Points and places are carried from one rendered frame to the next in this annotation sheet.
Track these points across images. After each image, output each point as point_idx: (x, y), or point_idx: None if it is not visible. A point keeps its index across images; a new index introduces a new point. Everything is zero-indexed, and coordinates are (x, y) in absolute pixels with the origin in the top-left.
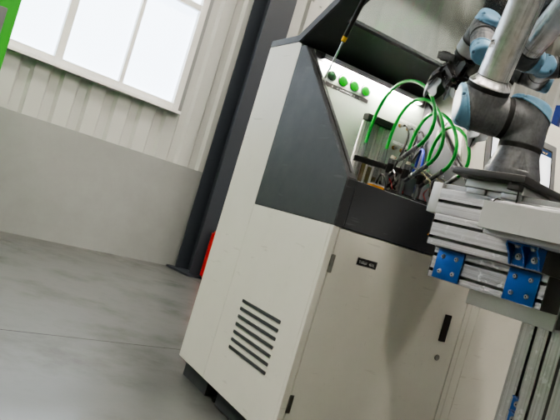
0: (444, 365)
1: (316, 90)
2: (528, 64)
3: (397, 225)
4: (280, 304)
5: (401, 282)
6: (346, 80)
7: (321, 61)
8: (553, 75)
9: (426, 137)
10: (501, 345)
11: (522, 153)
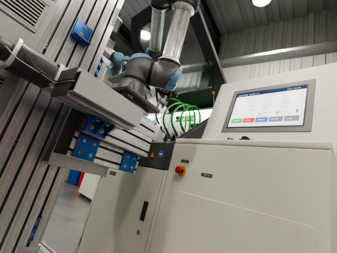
0: (143, 240)
1: None
2: (112, 60)
3: None
4: None
5: (124, 181)
6: (182, 116)
7: (173, 114)
8: (150, 53)
9: (155, 115)
10: (187, 233)
11: None
